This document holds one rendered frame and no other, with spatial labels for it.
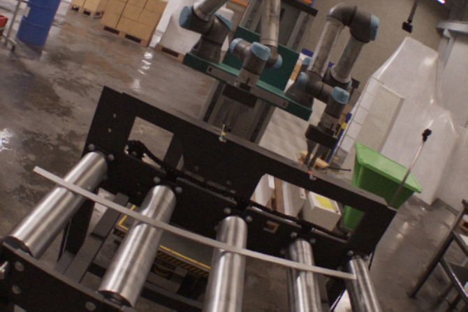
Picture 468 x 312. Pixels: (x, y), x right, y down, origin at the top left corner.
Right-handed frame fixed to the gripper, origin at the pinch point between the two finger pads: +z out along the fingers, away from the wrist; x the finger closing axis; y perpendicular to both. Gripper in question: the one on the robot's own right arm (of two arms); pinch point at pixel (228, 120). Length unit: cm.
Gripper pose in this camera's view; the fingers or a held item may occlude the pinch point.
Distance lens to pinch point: 188.8
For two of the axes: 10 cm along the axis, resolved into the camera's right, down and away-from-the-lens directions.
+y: 0.7, -2.2, 9.7
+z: -4.0, 8.9, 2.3
